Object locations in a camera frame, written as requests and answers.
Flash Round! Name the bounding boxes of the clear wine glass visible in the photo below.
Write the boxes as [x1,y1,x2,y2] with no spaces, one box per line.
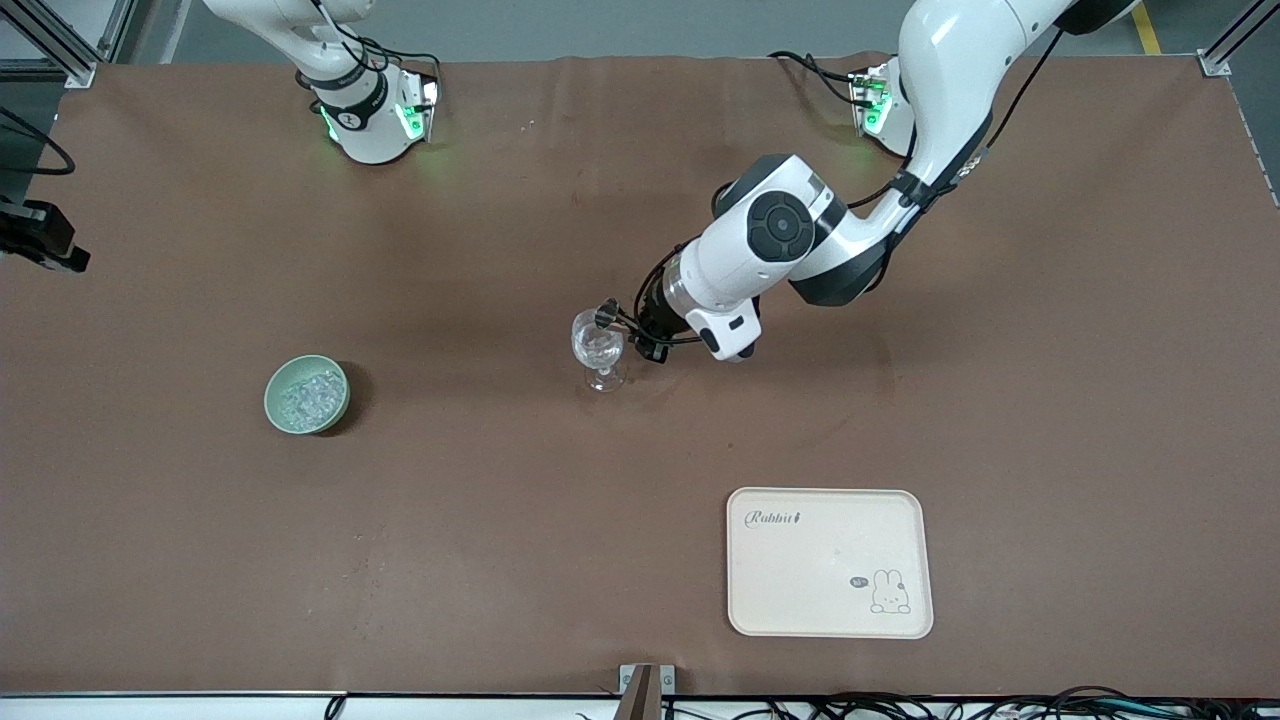
[570,308,630,394]

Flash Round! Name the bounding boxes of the clear ice cubes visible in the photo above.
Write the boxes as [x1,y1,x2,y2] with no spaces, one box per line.
[278,370,347,431]

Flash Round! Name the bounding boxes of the brown table mat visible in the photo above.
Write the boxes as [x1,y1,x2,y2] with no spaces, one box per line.
[0,54,1280,699]

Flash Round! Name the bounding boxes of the green ceramic bowl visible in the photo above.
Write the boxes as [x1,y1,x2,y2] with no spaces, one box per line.
[264,354,352,436]

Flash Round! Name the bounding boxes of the cream rabbit print tray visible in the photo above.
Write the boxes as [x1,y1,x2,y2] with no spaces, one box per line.
[726,486,935,640]

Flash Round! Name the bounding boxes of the yellow floor tape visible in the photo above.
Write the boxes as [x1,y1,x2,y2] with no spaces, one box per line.
[1128,3,1165,57]

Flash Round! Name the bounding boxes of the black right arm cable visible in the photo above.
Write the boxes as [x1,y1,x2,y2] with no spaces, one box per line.
[0,104,77,178]

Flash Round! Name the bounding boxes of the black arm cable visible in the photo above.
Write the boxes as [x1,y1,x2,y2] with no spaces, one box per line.
[840,28,1063,213]
[0,104,77,178]

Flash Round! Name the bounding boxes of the aluminium frame profile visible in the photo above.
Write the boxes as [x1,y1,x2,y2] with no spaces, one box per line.
[1196,0,1280,79]
[0,0,141,89]

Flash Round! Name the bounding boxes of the black left base cable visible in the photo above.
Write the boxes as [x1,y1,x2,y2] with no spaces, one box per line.
[768,50,863,107]

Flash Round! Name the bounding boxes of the black base cable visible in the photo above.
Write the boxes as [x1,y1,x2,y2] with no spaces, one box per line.
[296,0,443,101]
[768,50,863,107]

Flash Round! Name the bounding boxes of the black right base cable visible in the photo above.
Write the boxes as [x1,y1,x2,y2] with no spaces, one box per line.
[296,0,443,101]

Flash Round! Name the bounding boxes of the grey metal bracket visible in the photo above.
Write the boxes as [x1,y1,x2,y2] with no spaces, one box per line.
[618,663,678,720]

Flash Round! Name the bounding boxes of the brown vertical post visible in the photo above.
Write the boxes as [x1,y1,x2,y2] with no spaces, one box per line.
[622,665,657,720]

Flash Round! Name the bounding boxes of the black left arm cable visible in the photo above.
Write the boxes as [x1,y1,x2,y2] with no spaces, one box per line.
[840,28,1063,213]

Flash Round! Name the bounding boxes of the black cable bundle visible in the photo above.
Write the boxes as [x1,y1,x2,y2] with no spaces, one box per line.
[660,685,1280,720]

